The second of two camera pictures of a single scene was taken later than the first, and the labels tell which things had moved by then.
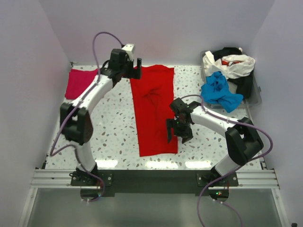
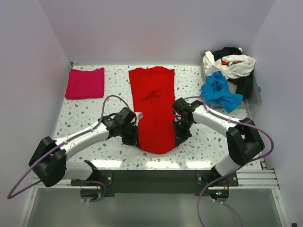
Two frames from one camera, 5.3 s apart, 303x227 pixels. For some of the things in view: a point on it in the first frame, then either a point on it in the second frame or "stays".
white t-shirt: x=230 y=65 stays
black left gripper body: x=132 y=69 -> x=132 y=137
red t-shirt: x=152 y=96 stays
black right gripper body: x=179 y=130 stays
